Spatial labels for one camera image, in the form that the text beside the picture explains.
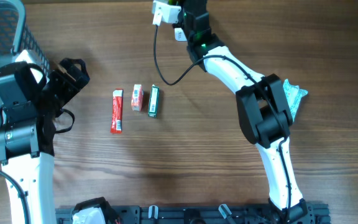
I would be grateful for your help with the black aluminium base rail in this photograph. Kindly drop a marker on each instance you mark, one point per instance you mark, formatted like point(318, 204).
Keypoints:
point(316, 213)

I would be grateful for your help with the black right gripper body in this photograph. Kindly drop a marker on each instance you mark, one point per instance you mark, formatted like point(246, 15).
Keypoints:
point(181, 24)

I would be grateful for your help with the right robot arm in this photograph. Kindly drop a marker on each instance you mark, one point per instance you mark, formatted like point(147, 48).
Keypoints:
point(262, 107)

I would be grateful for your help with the red Kleenex tissue pack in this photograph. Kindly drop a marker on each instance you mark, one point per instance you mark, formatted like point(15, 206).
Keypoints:
point(137, 97)

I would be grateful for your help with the dark green small box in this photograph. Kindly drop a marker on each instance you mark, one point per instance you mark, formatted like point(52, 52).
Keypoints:
point(153, 101)

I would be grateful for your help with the white barcode scanner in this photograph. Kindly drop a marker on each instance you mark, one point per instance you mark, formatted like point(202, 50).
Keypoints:
point(179, 35)

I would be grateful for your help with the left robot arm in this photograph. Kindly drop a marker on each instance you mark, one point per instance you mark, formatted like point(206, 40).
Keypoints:
point(31, 100)

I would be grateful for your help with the red stick packet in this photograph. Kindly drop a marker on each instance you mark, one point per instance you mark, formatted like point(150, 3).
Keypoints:
point(117, 101)

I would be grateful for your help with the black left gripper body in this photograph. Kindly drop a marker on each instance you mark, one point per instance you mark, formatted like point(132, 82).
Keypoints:
point(60, 89)

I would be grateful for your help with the pale teal wipes packet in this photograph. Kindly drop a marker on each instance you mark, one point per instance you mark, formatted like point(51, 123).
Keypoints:
point(294, 94)

